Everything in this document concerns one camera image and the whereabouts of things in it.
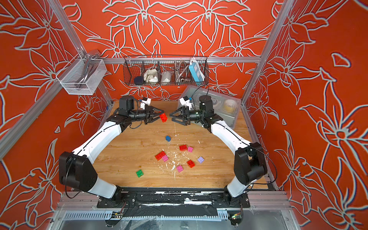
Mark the dark blue round object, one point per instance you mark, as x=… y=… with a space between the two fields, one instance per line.
x=139 y=80

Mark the pink lego brick lower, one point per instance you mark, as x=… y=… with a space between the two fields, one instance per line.
x=179 y=168

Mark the blue white box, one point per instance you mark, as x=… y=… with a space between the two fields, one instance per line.
x=196 y=72

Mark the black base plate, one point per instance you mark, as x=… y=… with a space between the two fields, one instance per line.
x=216 y=198

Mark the clear plastic wall bin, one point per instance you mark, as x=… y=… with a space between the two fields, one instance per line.
x=69 y=78

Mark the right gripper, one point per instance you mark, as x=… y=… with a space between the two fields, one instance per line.
x=187 y=113

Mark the green lego brick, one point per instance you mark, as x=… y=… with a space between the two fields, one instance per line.
x=139 y=173

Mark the long red lego brick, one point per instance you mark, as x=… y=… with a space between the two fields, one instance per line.
x=160 y=155

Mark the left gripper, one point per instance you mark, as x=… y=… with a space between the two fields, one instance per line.
x=150 y=114

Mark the black wire basket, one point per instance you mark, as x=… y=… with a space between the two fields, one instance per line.
x=134 y=66

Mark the metal tongs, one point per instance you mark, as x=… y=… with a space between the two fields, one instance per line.
x=90 y=67

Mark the white crumpled cloth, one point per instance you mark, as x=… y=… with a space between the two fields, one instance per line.
x=151 y=76

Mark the pink lego brick left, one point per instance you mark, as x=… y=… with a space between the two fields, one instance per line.
x=165 y=158

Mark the yellow tape roll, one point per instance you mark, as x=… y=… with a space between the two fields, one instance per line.
x=229 y=106

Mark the aluminium frame rail right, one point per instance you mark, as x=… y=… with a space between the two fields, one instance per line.
x=265 y=160

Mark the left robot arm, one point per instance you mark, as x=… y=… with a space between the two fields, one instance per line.
x=76 y=168

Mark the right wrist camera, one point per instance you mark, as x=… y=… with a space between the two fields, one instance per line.
x=186 y=101

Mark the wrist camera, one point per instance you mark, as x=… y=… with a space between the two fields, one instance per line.
x=144 y=102
x=186 y=101

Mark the clear plastic storage box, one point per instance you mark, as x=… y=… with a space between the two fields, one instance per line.
x=218 y=100

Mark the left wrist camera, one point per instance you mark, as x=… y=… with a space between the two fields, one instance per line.
x=144 y=102

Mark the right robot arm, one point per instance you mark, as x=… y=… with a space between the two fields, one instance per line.
x=249 y=158

